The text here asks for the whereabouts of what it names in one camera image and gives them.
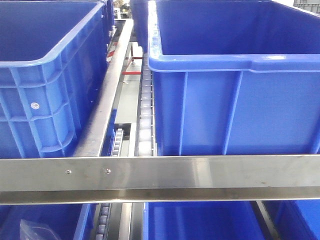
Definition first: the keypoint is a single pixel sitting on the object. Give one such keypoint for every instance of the steel front shelf beam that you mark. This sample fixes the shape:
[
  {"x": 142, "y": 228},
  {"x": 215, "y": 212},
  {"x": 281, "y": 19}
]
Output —
[{"x": 159, "y": 179}]

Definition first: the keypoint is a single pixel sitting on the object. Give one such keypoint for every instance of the white roller track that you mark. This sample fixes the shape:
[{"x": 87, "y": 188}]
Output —
[{"x": 145, "y": 142}]

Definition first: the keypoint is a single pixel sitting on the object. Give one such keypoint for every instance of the large blue crate right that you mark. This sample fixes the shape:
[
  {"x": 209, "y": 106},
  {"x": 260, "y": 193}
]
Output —
[{"x": 234, "y": 77}]

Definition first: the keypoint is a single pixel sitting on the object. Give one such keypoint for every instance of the large blue crate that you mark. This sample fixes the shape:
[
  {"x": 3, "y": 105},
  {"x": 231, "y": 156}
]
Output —
[
  {"x": 52, "y": 65},
  {"x": 234, "y": 77}
]

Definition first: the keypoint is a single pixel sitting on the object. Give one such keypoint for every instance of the lower blue crate right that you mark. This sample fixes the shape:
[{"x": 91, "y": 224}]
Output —
[{"x": 200, "y": 220}]

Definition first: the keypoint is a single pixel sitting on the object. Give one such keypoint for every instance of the large blue crate left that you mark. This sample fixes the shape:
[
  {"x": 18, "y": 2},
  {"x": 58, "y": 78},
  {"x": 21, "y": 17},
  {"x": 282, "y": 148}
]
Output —
[{"x": 52, "y": 65}]

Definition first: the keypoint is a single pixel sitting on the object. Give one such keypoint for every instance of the lower blue crate left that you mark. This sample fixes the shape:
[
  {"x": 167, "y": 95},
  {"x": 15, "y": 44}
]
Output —
[{"x": 69, "y": 221}]

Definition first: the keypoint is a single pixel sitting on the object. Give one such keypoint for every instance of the clear plastic bag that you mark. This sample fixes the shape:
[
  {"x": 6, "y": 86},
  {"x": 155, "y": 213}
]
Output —
[{"x": 30, "y": 230}]

